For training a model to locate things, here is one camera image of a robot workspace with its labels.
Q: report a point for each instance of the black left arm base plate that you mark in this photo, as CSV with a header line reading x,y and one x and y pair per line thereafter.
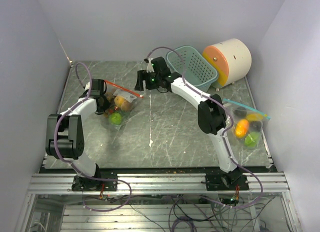
x,y
102,180

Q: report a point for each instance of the green fake fruit in teal bag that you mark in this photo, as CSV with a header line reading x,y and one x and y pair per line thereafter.
x,y
252,139

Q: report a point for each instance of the dark fake fruit in teal bag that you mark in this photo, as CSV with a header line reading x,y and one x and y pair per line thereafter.
x,y
240,112

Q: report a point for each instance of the clear bag with teal zipper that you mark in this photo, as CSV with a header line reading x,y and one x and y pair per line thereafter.
x,y
255,117

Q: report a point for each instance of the clear bag with red zipper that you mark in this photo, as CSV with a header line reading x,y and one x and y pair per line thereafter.
x,y
111,91

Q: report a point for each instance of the light blue perforated plastic basket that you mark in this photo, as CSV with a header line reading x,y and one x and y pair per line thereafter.
x,y
199,72

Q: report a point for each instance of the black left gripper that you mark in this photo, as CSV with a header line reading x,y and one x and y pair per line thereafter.
x,y
106,105

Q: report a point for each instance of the orange fake fruit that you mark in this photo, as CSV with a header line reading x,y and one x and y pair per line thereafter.
x,y
241,128
119,100

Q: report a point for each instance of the green fake fruit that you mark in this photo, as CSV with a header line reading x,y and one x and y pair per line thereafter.
x,y
115,118
252,139

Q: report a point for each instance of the orange fake fruit in teal bag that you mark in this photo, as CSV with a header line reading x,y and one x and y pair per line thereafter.
x,y
241,128

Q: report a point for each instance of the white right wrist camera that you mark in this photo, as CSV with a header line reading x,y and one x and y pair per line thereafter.
x,y
150,66

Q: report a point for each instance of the cream cylinder with orange lid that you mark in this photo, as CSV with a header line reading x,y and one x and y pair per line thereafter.
x,y
232,60

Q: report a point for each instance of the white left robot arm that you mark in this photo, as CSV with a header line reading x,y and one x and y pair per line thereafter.
x,y
64,131

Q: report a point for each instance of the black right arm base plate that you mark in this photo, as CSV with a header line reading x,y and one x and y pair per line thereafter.
x,y
226,182

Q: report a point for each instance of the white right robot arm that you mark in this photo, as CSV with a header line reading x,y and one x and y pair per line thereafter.
x,y
211,114

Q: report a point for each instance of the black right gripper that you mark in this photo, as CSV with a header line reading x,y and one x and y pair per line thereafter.
x,y
143,75

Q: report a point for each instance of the aluminium frame rail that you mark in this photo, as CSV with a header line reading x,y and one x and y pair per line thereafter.
x,y
151,184

